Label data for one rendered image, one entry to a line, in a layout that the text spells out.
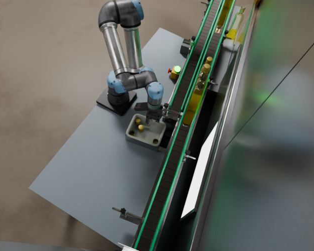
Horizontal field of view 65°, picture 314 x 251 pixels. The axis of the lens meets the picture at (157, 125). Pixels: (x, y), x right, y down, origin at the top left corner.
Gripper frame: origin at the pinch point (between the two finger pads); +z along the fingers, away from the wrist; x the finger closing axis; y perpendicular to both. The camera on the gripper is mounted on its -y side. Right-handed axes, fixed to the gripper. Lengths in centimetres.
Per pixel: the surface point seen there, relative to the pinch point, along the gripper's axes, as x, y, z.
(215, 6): 127, 15, 3
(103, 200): -50, -9, 17
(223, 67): 63, 35, 3
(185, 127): 6.0, 22.6, 3.9
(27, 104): 22, -135, 91
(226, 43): 88, 32, 3
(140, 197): -41.2, 10.4, 17.3
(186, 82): 40.1, 13.6, 3.5
